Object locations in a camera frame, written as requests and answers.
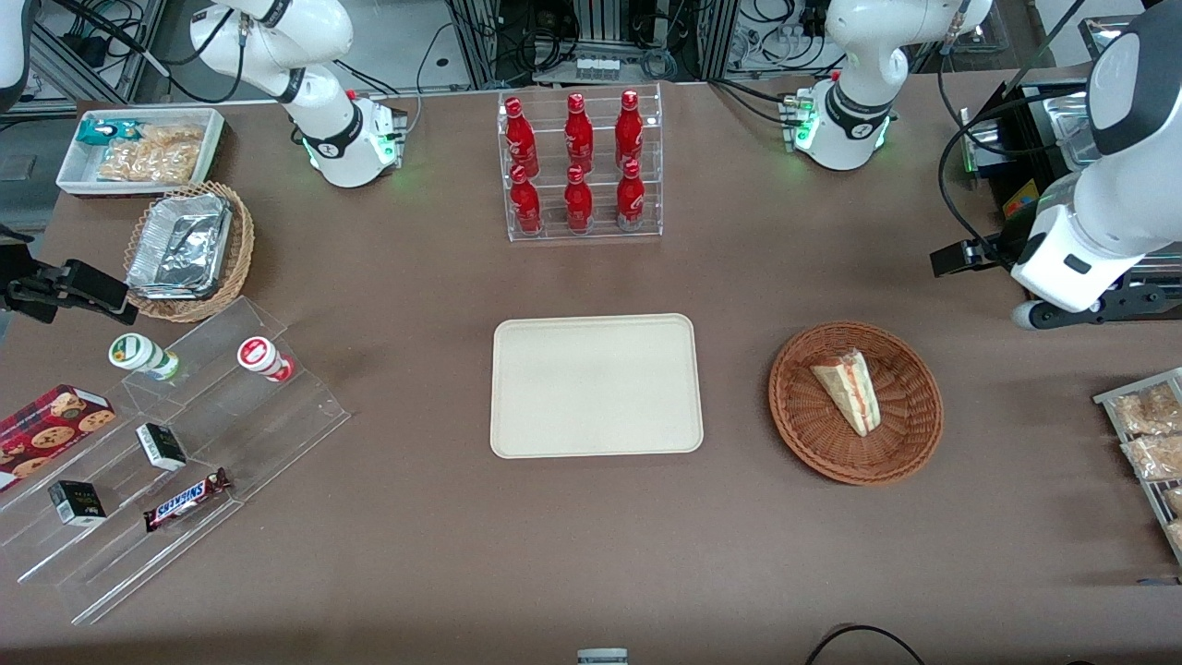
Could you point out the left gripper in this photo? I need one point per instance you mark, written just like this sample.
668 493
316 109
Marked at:
995 249

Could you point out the triangular sandwich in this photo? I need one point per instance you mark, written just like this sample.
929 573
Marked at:
854 392

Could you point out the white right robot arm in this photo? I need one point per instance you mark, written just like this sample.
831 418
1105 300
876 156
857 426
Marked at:
325 129

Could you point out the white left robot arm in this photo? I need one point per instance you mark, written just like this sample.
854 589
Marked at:
854 92

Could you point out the oval wicker basket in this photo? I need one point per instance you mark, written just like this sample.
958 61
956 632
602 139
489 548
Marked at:
242 240

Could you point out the tray of snack bags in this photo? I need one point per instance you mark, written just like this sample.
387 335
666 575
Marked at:
1108 399

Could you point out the round brown wicker basket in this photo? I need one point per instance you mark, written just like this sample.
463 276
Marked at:
831 443

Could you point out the cream rectangular serving tray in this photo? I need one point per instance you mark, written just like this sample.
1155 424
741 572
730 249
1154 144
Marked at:
596 388

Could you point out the green lid yogurt cup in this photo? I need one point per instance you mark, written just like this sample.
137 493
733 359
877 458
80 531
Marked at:
138 354

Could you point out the black food warmer case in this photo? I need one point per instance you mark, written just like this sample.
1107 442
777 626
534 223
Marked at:
1020 199

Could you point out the stack of foil trays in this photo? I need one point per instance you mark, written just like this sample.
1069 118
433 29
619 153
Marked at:
180 245

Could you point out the white rectangular snack bin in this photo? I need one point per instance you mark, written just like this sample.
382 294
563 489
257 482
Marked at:
74 171

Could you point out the clear bag of crackers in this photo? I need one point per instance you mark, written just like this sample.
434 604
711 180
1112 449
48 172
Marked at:
152 157

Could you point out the red tartan cookie box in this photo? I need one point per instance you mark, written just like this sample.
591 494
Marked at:
51 429

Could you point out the teal snack packet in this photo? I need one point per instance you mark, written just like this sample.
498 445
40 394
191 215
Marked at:
103 131

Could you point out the small black white box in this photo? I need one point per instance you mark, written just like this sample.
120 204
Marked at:
161 447
77 503

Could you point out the steel warmer pan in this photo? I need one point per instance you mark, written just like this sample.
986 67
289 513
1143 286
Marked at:
1062 120

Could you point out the red lid yogurt cup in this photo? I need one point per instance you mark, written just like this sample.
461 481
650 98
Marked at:
260 356

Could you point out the clear acrylic stepped shelf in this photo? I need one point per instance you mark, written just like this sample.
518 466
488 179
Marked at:
268 425

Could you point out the snickers chocolate bar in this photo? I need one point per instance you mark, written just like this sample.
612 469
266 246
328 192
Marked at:
187 500

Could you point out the grey metal rack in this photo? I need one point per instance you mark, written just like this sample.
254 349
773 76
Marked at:
92 46

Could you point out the clear bag of pastry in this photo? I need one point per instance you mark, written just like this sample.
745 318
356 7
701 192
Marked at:
1175 501
1176 536
1159 457
1150 411

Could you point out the red soda bottle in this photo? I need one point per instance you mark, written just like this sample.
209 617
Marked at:
631 198
578 201
525 203
629 131
579 134
522 139

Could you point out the clear acrylic bottle rack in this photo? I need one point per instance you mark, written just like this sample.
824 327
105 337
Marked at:
605 111

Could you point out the white power strip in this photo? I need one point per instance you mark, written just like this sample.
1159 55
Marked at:
597 68

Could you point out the small grey device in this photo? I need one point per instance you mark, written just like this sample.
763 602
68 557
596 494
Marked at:
602 657

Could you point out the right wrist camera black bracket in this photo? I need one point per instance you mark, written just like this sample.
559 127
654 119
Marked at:
32 296

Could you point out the wrist camera black bracket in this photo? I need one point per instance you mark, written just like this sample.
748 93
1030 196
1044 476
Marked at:
32 296
1094 309

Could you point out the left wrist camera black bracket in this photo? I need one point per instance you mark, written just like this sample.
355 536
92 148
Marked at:
1094 309

